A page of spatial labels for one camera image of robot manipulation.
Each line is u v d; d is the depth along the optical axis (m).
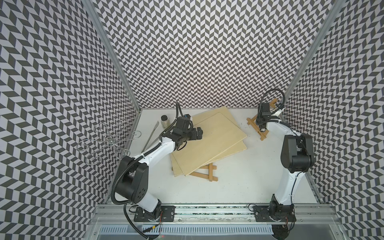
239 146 0.85
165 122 0.97
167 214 0.72
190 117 0.82
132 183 0.43
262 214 0.73
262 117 0.76
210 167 0.85
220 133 0.94
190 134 0.77
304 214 0.75
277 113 0.82
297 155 0.53
